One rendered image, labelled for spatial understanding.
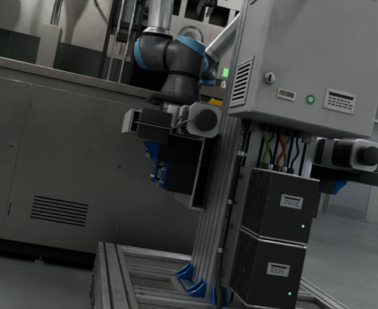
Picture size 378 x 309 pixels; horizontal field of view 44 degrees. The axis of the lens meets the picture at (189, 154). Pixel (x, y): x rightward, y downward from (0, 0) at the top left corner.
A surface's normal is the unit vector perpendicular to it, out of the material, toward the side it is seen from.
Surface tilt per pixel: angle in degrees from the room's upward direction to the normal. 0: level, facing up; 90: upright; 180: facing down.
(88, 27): 90
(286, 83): 88
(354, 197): 90
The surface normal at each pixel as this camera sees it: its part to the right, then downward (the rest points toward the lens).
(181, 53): -0.40, -0.09
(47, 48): 0.16, 0.02
